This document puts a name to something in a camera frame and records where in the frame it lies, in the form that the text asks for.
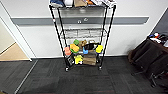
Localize green round toy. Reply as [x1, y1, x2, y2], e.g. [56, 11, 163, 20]
[73, 39, 81, 47]

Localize long grey wall band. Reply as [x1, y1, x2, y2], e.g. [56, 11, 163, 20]
[10, 16, 150, 27]

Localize yellow plush toy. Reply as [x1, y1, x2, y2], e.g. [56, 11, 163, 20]
[74, 54, 84, 65]

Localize orange packet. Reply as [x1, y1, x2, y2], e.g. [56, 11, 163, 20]
[85, 0, 96, 6]

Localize white printed packet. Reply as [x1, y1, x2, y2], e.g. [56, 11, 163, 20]
[105, 0, 116, 8]

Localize black printed box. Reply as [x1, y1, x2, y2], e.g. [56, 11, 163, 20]
[65, 54, 76, 67]

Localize brown cardboard box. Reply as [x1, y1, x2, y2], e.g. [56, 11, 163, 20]
[82, 53, 98, 67]

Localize brown paper bag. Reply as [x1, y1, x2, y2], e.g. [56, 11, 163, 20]
[73, 0, 87, 8]

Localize black wire shelf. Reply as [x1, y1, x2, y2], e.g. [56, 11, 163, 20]
[48, 2, 118, 72]

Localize white bowl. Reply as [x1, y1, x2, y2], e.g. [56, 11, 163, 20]
[63, 0, 74, 7]

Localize yellow cup with blue base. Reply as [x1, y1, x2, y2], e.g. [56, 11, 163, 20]
[95, 44, 104, 54]

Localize brown plush toy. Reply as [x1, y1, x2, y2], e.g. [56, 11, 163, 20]
[79, 39, 88, 48]

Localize pink box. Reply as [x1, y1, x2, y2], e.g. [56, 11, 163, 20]
[64, 46, 72, 57]

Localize small red item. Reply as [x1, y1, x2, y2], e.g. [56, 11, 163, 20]
[153, 32, 161, 38]

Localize yellow orange block toy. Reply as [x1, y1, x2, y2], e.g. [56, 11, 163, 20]
[69, 43, 81, 54]

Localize white striped box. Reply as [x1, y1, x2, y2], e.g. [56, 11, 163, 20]
[94, 0, 108, 7]

